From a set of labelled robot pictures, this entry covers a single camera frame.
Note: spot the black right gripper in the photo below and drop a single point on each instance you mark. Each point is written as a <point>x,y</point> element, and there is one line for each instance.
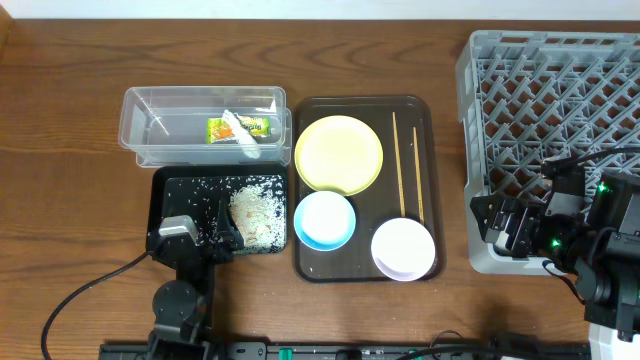
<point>531,212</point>

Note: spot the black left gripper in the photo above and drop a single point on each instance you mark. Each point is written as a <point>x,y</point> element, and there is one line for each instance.
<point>201,248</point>

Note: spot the white napkin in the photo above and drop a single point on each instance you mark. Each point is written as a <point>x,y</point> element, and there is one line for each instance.
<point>243,137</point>

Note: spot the white lilac bowl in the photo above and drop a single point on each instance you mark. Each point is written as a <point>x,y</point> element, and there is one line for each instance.
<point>403,249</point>

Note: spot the blue bowl with rice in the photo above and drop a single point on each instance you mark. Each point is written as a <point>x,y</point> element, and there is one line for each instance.
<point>324,221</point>

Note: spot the green orange snack wrapper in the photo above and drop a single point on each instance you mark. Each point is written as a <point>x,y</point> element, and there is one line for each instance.
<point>219,129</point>

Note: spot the yellow plate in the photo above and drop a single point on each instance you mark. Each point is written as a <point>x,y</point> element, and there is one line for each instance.
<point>338,153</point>

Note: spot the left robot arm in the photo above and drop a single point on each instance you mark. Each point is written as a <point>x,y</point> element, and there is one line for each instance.
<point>183,306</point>

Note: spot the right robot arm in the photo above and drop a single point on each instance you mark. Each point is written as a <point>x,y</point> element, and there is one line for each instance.
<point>595,254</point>

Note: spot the grey dishwasher rack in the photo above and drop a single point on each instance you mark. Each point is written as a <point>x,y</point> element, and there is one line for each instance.
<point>527,96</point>

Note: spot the pile of rice scraps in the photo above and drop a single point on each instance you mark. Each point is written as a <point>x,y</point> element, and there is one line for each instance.
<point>257,205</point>

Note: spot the black plastic bin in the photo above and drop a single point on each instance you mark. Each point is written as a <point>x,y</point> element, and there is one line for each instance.
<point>164,174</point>

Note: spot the dark brown serving tray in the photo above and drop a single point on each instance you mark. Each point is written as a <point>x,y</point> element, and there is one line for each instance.
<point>380,201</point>

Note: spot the clear plastic bin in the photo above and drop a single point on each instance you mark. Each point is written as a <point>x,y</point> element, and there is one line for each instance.
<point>167,125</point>

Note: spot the black equipment rail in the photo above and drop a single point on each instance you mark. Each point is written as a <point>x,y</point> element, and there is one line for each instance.
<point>446,345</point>

